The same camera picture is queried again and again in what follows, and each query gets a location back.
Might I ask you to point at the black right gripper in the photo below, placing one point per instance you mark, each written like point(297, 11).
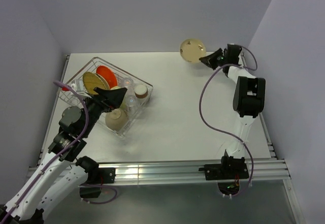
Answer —
point(209, 59)

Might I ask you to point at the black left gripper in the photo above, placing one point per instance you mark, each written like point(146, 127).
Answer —
point(108, 99)

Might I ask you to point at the yellow ceramic mug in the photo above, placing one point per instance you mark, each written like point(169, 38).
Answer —
point(119, 95)

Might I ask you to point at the beige floral ceramic bowl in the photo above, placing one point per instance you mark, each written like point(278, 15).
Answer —
point(116, 119)

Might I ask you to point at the orange plastic plate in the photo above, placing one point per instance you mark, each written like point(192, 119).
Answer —
point(108, 75)

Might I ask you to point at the woven bamboo tray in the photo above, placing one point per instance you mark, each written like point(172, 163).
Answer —
point(92, 81)

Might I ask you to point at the beige patterned plate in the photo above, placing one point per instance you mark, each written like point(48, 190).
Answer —
point(191, 50)

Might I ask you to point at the steel cup brown band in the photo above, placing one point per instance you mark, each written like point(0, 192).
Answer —
point(141, 91)

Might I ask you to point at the beige plate green spot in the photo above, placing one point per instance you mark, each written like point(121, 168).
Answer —
point(105, 83)

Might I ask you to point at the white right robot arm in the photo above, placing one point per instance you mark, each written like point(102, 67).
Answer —
point(248, 100)

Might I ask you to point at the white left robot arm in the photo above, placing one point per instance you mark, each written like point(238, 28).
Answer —
point(61, 170)

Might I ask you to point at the wire dish rack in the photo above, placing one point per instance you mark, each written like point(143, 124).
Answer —
point(99, 118)

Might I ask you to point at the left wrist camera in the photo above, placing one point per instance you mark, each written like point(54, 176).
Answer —
point(77, 86)

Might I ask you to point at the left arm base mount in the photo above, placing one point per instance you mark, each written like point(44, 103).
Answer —
point(97, 182)

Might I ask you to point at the aluminium rail frame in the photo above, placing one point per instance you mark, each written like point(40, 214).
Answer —
point(168, 142)

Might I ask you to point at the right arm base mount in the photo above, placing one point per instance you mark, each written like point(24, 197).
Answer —
point(229, 174)

